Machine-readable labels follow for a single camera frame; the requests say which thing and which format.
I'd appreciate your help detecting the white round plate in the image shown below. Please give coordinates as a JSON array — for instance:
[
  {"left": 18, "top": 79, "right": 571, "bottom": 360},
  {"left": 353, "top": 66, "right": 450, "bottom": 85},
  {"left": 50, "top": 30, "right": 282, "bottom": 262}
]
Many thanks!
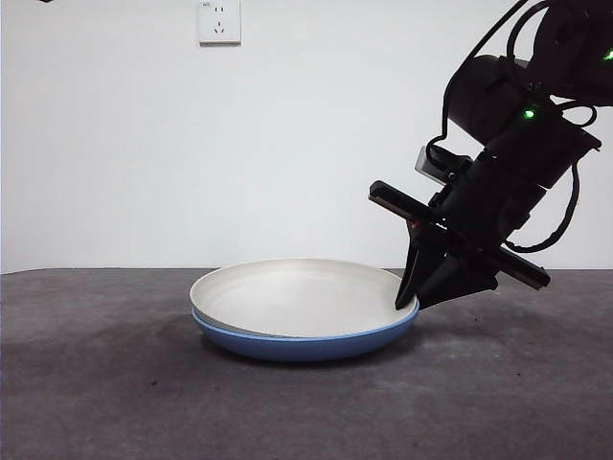
[{"left": 190, "top": 258, "right": 416, "bottom": 338}]

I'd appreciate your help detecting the blue round plate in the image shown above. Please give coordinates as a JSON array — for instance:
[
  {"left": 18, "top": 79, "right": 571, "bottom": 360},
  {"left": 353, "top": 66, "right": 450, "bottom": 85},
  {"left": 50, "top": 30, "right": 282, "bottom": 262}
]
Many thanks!
[{"left": 191, "top": 299, "right": 420, "bottom": 363}]

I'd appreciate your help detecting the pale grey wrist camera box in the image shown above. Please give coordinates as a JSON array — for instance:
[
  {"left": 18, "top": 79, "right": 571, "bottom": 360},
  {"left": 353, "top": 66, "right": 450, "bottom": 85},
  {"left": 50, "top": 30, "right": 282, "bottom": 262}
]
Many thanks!
[{"left": 415, "top": 146, "right": 473, "bottom": 187}]

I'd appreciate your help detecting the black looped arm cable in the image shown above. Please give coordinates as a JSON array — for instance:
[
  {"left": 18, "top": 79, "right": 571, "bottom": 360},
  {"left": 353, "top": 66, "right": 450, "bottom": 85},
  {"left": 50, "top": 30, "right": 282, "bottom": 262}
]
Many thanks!
[{"left": 507, "top": 162, "right": 581, "bottom": 253}]

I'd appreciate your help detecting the black long arm cable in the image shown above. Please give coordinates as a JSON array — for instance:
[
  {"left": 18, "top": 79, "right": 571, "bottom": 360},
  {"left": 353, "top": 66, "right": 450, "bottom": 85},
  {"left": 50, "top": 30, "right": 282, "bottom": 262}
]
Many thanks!
[{"left": 427, "top": 0, "right": 526, "bottom": 148}]

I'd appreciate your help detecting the white wall power socket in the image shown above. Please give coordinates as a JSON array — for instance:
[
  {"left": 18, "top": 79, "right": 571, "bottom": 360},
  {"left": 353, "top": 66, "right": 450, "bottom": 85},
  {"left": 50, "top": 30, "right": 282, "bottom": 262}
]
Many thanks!
[{"left": 198, "top": 0, "right": 242, "bottom": 48}]

